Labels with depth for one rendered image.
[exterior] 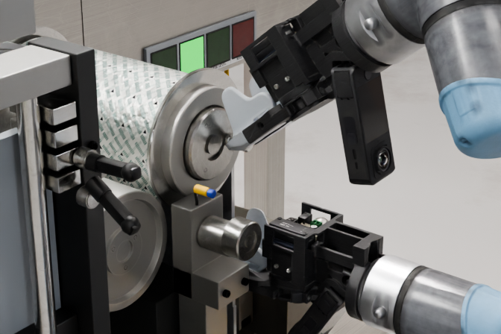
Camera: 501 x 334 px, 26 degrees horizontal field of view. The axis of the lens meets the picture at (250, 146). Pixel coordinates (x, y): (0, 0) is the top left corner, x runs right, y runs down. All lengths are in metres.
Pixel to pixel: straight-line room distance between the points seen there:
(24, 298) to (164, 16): 0.76
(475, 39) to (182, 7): 0.76
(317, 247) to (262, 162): 1.00
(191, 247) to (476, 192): 3.01
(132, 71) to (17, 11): 0.29
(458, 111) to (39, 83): 0.31
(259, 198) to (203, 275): 1.07
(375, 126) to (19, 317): 0.37
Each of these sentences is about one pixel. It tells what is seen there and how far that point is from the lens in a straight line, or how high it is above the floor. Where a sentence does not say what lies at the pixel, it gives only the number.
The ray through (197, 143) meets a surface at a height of 1.26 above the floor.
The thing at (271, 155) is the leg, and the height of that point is 0.85.
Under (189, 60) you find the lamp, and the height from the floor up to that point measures 1.18.
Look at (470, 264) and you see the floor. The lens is 3.54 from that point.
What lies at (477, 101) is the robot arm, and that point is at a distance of 0.83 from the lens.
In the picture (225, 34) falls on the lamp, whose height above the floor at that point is 1.20.
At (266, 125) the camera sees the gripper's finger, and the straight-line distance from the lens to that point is 1.00.
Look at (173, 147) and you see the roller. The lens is 1.05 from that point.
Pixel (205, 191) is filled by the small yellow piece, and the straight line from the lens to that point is 1.03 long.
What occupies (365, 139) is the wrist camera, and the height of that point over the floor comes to 1.30.
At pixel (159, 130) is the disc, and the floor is 1.28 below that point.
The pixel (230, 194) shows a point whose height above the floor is 1.17.
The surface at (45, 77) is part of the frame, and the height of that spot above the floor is 1.43.
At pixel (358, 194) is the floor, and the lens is 3.95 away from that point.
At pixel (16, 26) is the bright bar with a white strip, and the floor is 1.43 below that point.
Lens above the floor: 1.66
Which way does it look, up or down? 22 degrees down
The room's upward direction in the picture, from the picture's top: straight up
